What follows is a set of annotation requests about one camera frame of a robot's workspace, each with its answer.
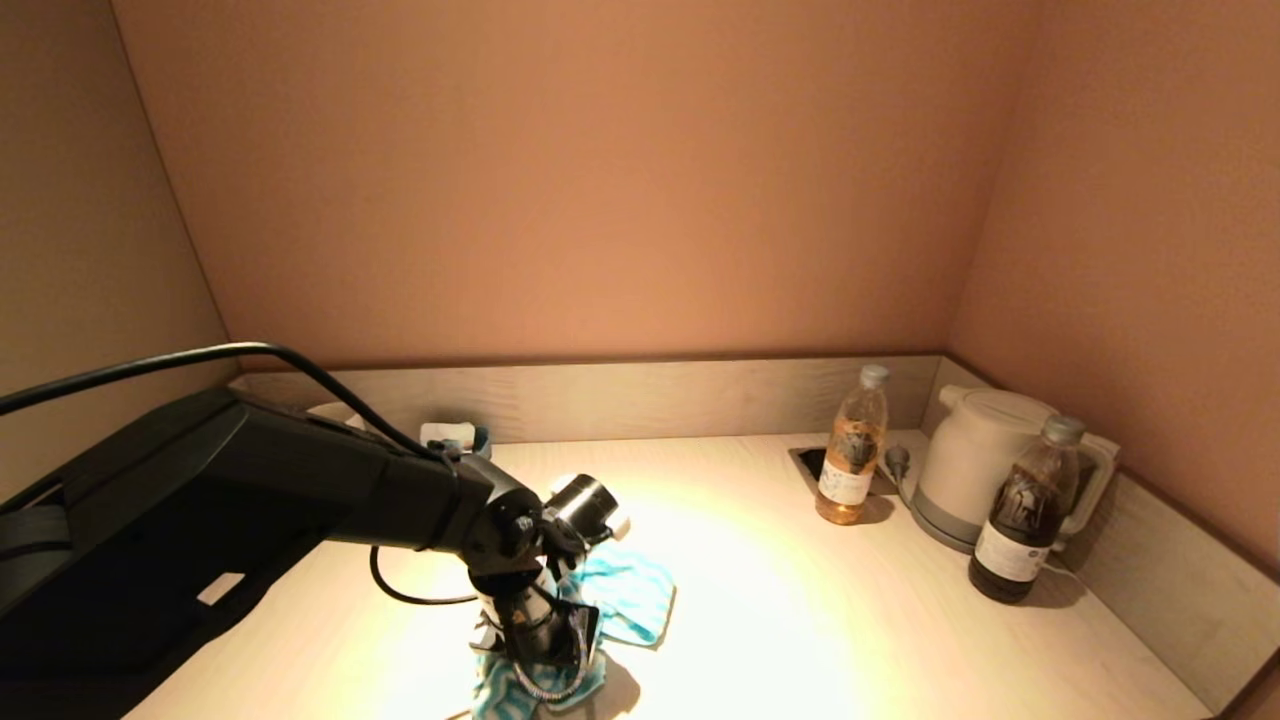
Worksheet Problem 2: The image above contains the dark tea plastic bottle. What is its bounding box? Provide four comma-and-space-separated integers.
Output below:
968, 415, 1089, 606

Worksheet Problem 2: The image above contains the grey kettle base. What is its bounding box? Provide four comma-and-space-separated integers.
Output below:
908, 488, 986, 557

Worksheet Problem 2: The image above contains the teal white striped cloth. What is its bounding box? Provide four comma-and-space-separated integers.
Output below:
470, 545, 677, 720

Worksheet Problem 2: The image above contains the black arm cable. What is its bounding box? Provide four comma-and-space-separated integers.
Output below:
0, 342, 481, 607

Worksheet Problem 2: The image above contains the amber tea plastic bottle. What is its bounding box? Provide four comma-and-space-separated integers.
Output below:
815, 365, 891, 526

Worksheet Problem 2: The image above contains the white electric kettle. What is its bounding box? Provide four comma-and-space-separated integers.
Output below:
915, 385, 1121, 551

